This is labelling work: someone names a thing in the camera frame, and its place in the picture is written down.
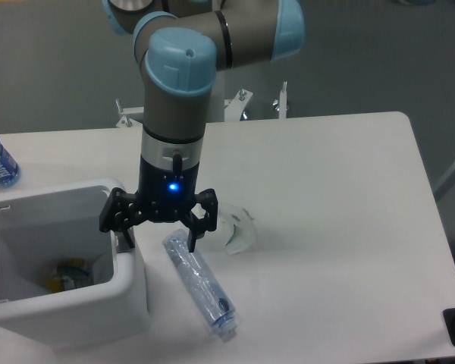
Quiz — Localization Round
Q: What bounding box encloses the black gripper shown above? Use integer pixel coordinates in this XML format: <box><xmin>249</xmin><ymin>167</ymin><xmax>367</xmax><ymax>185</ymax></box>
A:
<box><xmin>99</xmin><ymin>157</ymin><xmax>218</xmax><ymax>253</ymax></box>

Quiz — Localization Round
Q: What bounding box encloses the clear plastic bottle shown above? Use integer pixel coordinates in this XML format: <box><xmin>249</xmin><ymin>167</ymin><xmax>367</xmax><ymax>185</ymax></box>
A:
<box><xmin>162</xmin><ymin>229</ymin><xmax>237</xmax><ymax>342</ymax></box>

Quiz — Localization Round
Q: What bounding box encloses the white plastic trash can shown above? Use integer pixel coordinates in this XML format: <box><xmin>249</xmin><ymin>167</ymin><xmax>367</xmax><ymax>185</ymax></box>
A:
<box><xmin>0</xmin><ymin>179</ymin><xmax>149</xmax><ymax>348</ymax></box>

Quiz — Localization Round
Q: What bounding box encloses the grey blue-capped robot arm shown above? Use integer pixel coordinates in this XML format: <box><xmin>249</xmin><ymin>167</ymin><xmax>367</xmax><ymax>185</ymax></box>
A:
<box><xmin>99</xmin><ymin>1</ymin><xmax>305</xmax><ymax>249</ymax></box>

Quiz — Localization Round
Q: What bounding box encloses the trash inside the can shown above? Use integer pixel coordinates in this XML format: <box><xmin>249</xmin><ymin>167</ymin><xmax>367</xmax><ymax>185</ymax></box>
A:
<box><xmin>44</xmin><ymin>259</ymin><xmax>93</xmax><ymax>293</ymax></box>

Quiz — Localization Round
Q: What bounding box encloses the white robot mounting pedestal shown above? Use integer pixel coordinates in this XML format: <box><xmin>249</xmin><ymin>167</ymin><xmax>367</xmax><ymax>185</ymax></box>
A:
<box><xmin>115</xmin><ymin>80</ymin><xmax>290</xmax><ymax>128</ymax></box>

